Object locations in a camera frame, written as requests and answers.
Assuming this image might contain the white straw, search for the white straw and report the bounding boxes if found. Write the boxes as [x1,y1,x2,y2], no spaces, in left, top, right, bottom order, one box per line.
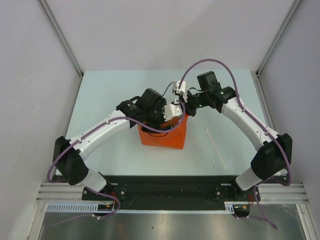
[205,128,227,171]

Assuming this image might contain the orange paper bag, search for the orange paper bag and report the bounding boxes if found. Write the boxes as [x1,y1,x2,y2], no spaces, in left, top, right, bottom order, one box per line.
[138,82,189,150]

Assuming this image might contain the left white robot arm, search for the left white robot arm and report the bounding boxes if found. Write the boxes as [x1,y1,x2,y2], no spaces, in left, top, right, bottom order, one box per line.
[52,88,167,200]

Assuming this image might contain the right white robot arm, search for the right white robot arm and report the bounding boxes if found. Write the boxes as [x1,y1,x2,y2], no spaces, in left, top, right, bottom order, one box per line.
[182,71,293,201]

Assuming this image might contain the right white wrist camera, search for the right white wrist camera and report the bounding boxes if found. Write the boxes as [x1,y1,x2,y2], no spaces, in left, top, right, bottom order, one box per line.
[172,80,188,102]

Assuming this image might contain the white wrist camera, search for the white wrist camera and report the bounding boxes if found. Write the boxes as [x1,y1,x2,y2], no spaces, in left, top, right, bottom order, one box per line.
[172,80,188,102]
[163,99,185,122]

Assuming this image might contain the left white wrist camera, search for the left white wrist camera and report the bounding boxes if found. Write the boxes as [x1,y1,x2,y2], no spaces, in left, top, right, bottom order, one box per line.
[163,99,185,122]

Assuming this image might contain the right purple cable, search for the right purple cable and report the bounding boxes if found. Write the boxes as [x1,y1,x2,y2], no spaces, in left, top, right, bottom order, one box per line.
[179,58,294,230]

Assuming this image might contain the purple cable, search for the purple cable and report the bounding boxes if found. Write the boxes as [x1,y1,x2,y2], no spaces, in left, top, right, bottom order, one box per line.
[46,101,186,227]
[179,58,294,230]

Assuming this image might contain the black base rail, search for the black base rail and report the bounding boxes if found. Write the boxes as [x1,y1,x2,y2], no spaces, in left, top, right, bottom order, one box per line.
[82,174,292,211]

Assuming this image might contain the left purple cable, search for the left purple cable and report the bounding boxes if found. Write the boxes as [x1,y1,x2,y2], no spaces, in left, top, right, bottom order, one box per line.
[46,101,186,227]

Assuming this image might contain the right aluminium frame post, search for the right aluminium frame post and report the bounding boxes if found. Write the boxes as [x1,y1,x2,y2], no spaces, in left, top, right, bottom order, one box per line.
[255,0,304,78]

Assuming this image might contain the aluminium frame post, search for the aluminium frame post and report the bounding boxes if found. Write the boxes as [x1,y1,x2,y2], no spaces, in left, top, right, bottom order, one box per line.
[255,0,304,78]
[36,0,84,79]

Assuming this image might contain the white slotted cable duct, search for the white slotted cable duct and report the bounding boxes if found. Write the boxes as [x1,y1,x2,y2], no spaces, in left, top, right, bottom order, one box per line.
[46,202,235,214]

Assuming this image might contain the left aluminium frame post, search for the left aluminium frame post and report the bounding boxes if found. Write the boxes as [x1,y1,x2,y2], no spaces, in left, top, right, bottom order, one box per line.
[36,0,84,79]

